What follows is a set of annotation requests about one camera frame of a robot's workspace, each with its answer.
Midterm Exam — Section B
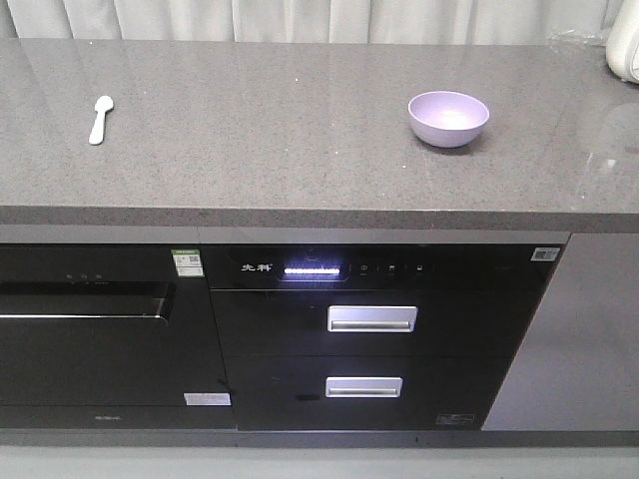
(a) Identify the purple bowl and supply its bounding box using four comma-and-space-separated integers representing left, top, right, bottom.
407, 91, 490, 149

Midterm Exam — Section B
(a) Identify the white spoon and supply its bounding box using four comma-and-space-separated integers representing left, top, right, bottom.
89, 95, 114, 146

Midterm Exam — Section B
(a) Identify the black disinfection cabinet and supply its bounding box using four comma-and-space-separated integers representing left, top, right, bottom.
202, 240, 564, 431

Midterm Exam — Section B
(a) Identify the black built-in dishwasher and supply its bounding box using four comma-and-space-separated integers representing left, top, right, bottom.
1, 244, 236, 429

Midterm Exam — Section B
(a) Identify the grey cabinet door right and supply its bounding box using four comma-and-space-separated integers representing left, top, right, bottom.
484, 234, 638, 431

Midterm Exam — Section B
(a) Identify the clear plastic wrap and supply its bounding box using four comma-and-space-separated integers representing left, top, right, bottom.
546, 28, 611, 48

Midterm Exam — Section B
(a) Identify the white soy milk maker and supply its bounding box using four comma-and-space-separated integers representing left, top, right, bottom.
605, 0, 638, 84

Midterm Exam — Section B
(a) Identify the white curtain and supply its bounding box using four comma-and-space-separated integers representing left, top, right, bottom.
1, 0, 621, 45

